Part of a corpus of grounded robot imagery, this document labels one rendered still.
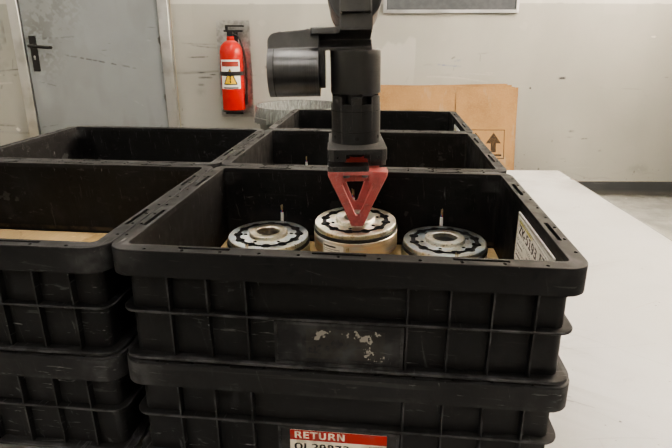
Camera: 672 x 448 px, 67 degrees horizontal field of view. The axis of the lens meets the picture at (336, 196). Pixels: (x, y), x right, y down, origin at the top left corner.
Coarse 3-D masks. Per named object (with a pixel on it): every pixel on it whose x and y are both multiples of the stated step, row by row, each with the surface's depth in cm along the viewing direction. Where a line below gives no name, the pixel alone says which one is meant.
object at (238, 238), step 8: (248, 224) 68; (256, 224) 68; (280, 224) 69; (288, 224) 68; (296, 224) 68; (232, 232) 65; (240, 232) 66; (248, 232) 65; (288, 232) 65; (296, 232) 65; (304, 232) 65; (232, 240) 63; (240, 240) 63; (248, 240) 63; (256, 240) 63; (280, 240) 63; (288, 240) 63; (296, 240) 64; (304, 240) 63; (256, 248) 60; (264, 248) 60; (272, 248) 60; (280, 248) 60; (288, 248) 61; (296, 248) 62
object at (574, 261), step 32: (192, 192) 59; (512, 192) 60; (544, 224) 49; (128, 256) 43; (160, 256) 43; (192, 256) 42; (224, 256) 42; (256, 256) 42; (288, 256) 41; (320, 256) 41; (352, 256) 41; (384, 256) 41; (416, 256) 41; (576, 256) 41; (416, 288) 41; (448, 288) 41; (480, 288) 40; (512, 288) 40; (544, 288) 40; (576, 288) 40
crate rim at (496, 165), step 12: (264, 132) 96; (276, 132) 98; (288, 132) 98; (300, 132) 98; (312, 132) 98; (324, 132) 97; (384, 132) 96; (396, 132) 96; (408, 132) 96; (420, 132) 96; (432, 132) 96; (444, 132) 96; (456, 132) 96; (252, 144) 85; (480, 144) 85; (240, 156) 78; (492, 156) 77; (396, 168) 69; (408, 168) 69; (420, 168) 69; (432, 168) 70; (444, 168) 69; (456, 168) 69; (492, 168) 72; (504, 168) 69
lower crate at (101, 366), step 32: (0, 352) 47; (32, 352) 47; (0, 384) 50; (32, 384) 50; (64, 384) 49; (96, 384) 49; (128, 384) 51; (0, 416) 51; (32, 416) 51; (64, 416) 50; (96, 416) 50; (128, 416) 51
